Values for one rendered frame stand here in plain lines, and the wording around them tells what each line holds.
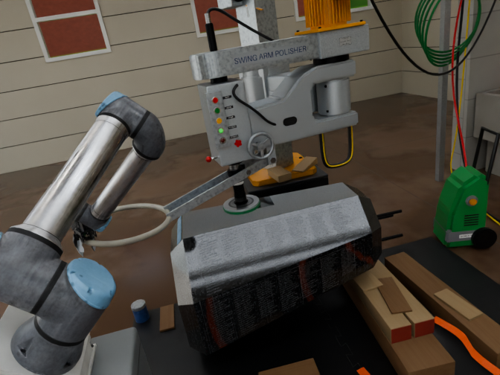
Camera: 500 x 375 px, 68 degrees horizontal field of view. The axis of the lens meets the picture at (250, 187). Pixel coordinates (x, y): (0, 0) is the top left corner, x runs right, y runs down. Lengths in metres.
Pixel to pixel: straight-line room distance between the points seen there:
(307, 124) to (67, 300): 1.50
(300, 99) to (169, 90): 6.11
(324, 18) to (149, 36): 6.06
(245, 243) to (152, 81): 6.30
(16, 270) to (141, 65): 7.06
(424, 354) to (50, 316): 1.72
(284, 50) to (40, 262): 1.46
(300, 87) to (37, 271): 1.51
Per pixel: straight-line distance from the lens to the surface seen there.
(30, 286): 1.10
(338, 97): 2.20
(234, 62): 1.91
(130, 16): 7.99
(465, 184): 3.10
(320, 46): 2.09
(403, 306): 2.28
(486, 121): 4.44
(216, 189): 2.05
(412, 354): 2.20
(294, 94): 2.05
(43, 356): 1.20
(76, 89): 8.15
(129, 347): 1.40
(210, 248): 1.96
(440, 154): 4.36
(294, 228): 2.01
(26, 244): 1.11
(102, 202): 1.66
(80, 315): 1.12
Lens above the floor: 1.73
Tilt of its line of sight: 22 degrees down
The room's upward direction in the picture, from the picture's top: 10 degrees counter-clockwise
